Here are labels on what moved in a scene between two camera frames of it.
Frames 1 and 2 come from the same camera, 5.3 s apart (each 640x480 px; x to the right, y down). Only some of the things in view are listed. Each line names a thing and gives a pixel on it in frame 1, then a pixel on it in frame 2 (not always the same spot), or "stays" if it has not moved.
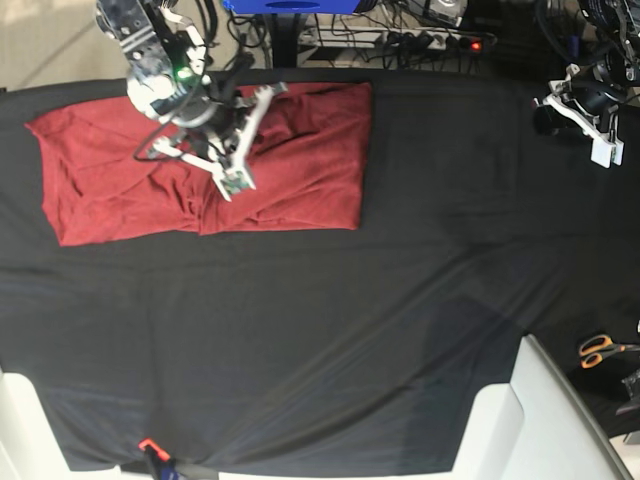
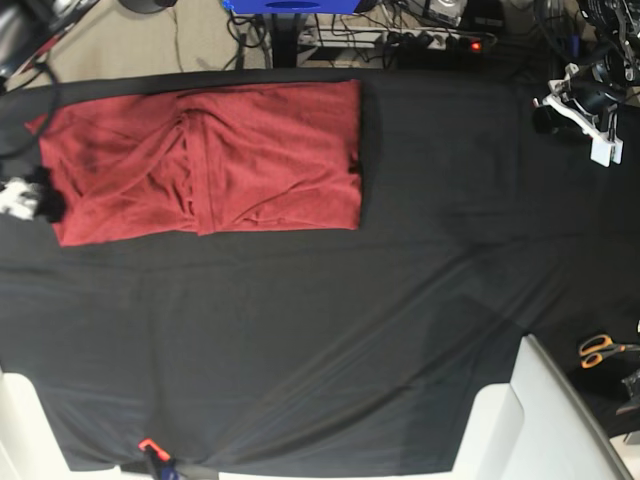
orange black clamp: (164, 467) stays
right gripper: (598, 89) stays
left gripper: (168, 77) to (19, 197)
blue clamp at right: (574, 45) stays
